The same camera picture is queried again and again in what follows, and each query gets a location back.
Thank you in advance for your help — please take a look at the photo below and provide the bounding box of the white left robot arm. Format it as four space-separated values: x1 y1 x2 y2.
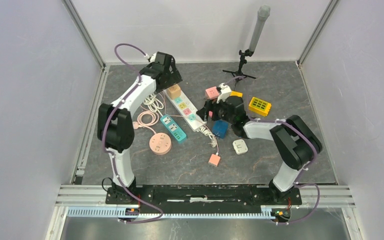
97 51 182 204

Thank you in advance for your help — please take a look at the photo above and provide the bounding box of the pink cube socket adapter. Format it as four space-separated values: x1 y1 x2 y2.
205 86 220 100

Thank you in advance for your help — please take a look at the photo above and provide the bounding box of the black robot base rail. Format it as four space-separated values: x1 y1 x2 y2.
104 184 302 215

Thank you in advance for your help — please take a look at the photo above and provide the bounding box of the teal power strip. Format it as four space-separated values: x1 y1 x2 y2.
160 114 187 144

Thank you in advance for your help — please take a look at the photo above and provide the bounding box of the grey microphone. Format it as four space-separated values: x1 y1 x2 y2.
248 5 271 56

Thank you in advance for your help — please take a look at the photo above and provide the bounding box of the white long power strip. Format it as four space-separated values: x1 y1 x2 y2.
163 90 207 132

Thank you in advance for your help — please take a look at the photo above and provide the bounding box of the thick pink hub cable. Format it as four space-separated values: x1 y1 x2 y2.
130 110 161 135

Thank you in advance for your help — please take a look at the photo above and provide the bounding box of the tan cube socket adapter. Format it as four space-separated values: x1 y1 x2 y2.
166 84 182 100

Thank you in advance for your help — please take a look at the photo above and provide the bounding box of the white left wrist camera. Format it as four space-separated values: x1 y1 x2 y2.
144 53 157 63

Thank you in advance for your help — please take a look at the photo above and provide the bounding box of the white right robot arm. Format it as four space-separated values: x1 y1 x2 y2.
196 96 323 204

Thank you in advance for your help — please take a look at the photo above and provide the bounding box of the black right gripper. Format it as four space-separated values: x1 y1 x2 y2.
196 95 235 125

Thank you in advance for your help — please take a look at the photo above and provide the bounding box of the black mini tripod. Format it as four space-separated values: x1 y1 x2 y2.
222 49 256 90

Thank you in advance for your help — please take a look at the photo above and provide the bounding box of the yellow toy brick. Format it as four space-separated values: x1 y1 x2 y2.
248 96 272 117

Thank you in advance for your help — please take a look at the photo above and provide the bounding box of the white coiled power cord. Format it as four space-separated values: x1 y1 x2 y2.
196 125 218 148

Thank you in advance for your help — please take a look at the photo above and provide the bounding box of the dark blue cube socket adapter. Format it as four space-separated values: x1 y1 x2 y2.
211 119 229 139

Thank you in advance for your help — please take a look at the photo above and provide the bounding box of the thin pink charger cable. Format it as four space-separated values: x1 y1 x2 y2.
160 99 220 157

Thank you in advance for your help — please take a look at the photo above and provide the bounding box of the light pink charger plug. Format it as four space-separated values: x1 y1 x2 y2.
208 154 221 167

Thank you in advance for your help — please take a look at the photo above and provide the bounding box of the yellow cube socket adapter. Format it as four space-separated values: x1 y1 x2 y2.
230 91 243 98

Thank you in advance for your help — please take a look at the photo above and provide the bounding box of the white square plug adapter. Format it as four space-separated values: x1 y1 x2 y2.
232 139 248 155

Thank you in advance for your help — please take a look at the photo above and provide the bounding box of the round pink socket hub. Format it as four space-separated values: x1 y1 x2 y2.
149 132 172 155

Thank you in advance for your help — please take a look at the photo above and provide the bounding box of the white loose cable bundle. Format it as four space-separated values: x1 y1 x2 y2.
142 93 166 117

